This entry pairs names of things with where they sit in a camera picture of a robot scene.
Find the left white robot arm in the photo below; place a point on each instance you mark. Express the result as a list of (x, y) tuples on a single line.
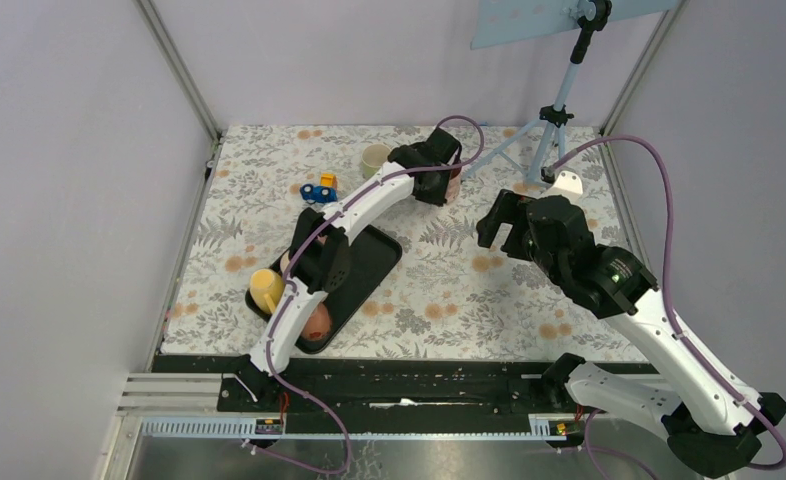
[(336, 259)]

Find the yellow mug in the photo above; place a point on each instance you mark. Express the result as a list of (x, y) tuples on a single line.
[(266, 287)]

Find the blue yellow toy truck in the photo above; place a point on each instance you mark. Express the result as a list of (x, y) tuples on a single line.
[(323, 192)]

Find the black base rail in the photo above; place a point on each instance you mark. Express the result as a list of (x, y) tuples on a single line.
[(361, 397)]

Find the light green mug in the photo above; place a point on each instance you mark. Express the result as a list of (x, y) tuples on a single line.
[(372, 158)]

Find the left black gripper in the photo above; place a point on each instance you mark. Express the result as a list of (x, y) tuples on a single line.
[(438, 197)]

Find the salmon textured square mug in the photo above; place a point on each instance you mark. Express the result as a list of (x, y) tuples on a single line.
[(318, 326)]

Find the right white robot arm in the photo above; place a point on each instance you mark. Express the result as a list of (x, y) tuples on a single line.
[(709, 420)]

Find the floral tablecloth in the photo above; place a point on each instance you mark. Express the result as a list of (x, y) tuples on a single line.
[(446, 298)]

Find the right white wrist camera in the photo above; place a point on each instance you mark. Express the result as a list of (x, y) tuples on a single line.
[(567, 184)]

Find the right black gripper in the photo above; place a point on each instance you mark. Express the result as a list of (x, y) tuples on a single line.
[(509, 208)]

